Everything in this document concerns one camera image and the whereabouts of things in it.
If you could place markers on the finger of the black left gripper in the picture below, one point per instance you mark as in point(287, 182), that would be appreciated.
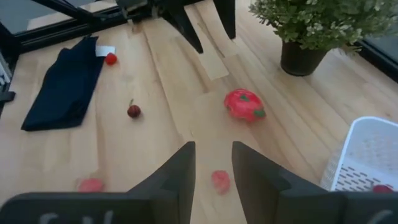
point(183, 21)
point(227, 15)

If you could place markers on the small red toy berry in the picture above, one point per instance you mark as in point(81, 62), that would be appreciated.
point(110, 58)

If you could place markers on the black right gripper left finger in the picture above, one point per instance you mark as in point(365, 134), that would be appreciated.
point(174, 186)

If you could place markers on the dark red toy cherry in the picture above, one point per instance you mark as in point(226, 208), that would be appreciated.
point(134, 111)

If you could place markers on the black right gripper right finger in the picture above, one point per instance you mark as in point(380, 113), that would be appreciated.
point(258, 186)

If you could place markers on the navy folded cloth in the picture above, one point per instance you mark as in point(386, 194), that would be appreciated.
point(65, 90)

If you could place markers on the pink toy raspberry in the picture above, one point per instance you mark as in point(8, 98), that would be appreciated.
point(90, 185)
point(220, 182)

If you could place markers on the green potted plant black pot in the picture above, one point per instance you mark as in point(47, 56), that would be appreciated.
point(314, 28)

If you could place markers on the red toy strawberry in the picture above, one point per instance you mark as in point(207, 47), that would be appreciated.
point(382, 188)

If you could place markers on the white perforated plastic basket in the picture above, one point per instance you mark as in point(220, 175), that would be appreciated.
point(367, 149)

